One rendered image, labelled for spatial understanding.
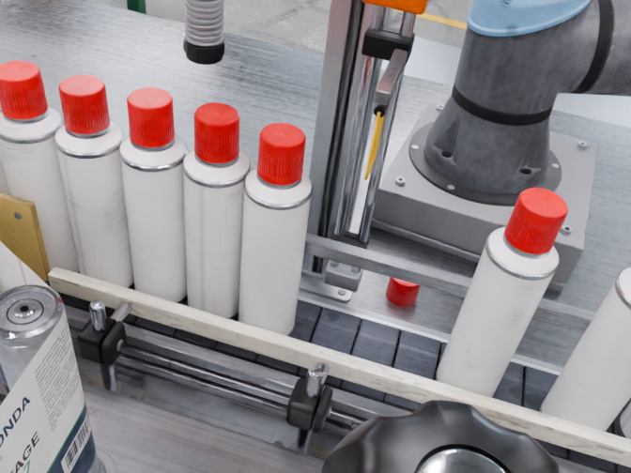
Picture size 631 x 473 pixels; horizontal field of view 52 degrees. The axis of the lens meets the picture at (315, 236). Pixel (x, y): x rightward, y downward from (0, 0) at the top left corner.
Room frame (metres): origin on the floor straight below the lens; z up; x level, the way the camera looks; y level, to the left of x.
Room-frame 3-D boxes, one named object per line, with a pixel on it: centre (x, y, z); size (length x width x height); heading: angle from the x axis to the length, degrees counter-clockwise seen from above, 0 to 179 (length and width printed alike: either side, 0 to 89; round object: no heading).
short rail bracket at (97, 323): (0.34, 0.16, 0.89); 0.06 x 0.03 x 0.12; 169
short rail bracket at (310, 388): (0.29, -0.02, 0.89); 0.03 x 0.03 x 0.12; 79
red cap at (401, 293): (0.50, -0.10, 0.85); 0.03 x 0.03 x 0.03
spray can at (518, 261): (0.35, -0.15, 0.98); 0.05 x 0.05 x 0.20
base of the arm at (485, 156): (0.69, -0.19, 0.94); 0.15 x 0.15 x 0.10
